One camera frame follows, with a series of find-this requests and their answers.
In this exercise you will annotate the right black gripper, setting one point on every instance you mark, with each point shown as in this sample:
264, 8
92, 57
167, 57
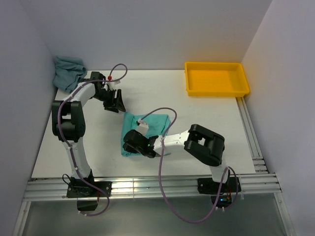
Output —
130, 148

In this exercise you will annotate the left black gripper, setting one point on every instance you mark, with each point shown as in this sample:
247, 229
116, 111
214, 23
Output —
115, 103

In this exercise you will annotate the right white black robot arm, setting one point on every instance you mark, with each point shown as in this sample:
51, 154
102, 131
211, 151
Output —
203, 144

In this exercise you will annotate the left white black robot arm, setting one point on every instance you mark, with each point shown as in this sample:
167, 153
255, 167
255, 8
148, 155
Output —
68, 124

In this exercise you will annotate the crumpled grey-blue t-shirt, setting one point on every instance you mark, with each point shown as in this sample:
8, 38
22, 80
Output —
68, 72

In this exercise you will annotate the yellow plastic tray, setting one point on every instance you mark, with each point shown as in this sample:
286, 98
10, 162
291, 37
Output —
216, 79

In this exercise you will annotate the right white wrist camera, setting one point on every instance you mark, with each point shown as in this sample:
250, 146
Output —
142, 127

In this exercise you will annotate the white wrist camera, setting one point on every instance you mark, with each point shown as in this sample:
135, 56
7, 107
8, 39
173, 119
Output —
111, 83
142, 127

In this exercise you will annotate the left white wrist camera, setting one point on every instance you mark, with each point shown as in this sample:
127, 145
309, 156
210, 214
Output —
111, 83

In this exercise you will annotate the aluminium front rail frame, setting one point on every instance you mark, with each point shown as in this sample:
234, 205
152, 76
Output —
39, 190

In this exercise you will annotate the aluminium right side rail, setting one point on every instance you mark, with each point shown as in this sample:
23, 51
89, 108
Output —
251, 130

